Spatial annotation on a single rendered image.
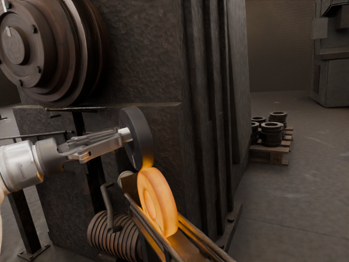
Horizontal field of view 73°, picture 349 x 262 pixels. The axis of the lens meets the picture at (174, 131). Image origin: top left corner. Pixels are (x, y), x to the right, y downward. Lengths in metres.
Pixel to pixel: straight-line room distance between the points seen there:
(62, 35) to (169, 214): 0.65
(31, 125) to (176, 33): 0.89
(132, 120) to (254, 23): 6.40
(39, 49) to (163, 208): 0.63
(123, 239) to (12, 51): 0.72
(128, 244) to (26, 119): 0.88
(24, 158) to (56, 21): 0.51
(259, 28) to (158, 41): 5.99
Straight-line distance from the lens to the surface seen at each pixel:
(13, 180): 0.52
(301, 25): 6.71
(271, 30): 6.74
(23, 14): 0.93
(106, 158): 0.90
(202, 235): 0.47
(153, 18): 0.88
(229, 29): 1.48
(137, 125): 0.50
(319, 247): 1.58
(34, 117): 1.35
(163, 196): 0.48
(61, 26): 0.89
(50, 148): 0.51
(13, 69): 1.04
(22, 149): 0.52
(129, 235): 0.80
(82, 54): 0.87
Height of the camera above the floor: 1.01
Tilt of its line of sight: 16 degrees down
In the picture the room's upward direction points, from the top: 6 degrees counter-clockwise
